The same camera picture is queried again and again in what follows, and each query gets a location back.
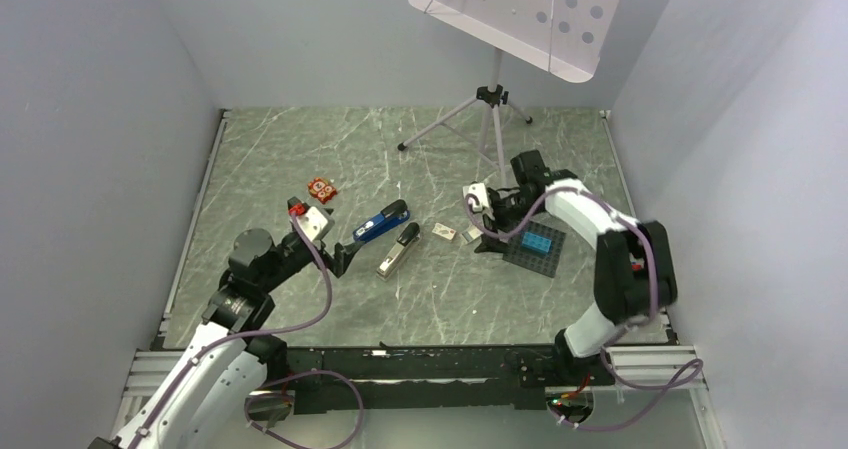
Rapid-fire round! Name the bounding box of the staple box tray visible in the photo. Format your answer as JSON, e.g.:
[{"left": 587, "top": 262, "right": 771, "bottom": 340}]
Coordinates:
[{"left": 460, "top": 227, "right": 482, "bottom": 244}]

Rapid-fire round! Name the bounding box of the white staple box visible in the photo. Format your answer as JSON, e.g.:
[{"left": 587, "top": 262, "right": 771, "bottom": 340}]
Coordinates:
[{"left": 432, "top": 223, "right": 456, "bottom": 241}]

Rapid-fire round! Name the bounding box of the black silver stapler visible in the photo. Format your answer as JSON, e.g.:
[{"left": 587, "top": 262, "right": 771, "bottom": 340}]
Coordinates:
[{"left": 376, "top": 222, "right": 421, "bottom": 280}]

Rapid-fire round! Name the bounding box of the blue black stapler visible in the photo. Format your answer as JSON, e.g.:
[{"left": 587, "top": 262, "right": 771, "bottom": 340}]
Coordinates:
[{"left": 352, "top": 199, "right": 410, "bottom": 243}]

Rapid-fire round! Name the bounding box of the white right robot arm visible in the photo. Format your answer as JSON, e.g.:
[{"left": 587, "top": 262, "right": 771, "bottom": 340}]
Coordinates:
[{"left": 462, "top": 150, "right": 678, "bottom": 384}]

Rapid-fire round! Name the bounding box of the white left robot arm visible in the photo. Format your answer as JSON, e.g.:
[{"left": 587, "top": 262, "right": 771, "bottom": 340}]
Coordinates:
[{"left": 89, "top": 223, "right": 362, "bottom": 448}]

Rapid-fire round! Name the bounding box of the blue lego brick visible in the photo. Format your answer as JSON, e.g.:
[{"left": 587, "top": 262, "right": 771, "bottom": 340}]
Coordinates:
[{"left": 521, "top": 231, "right": 553, "bottom": 255}]

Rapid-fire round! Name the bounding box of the dark grey lego baseplate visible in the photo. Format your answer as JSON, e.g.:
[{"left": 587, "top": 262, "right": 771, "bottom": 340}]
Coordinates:
[{"left": 502, "top": 221, "right": 566, "bottom": 278}]

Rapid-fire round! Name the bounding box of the red cartoon eraser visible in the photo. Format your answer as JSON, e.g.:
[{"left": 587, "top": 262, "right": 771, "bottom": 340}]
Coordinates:
[{"left": 307, "top": 177, "right": 338, "bottom": 204}]

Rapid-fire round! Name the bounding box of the white perforated music stand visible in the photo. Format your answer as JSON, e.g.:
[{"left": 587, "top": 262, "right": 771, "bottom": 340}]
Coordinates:
[{"left": 398, "top": 0, "right": 620, "bottom": 175}]

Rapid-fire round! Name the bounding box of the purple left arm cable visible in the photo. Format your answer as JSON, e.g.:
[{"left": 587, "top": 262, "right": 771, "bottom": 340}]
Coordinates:
[{"left": 125, "top": 210, "right": 366, "bottom": 449}]

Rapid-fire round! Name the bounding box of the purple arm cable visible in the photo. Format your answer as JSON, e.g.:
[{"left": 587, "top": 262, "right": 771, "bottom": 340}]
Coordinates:
[
  {"left": 463, "top": 184, "right": 705, "bottom": 433},
  {"left": 125, "top": 210, "right": 366, "bottom": 449}
]

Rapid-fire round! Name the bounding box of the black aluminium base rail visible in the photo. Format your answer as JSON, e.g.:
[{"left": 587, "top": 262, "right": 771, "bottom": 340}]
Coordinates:
[{"left": 122, "top": 343, "right": 704, "bottom": 415}]

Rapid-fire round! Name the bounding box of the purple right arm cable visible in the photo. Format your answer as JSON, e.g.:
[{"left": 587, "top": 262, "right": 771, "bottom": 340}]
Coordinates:
[{"left": 463, "top": 184, "right": 705, "bottom": 433}]

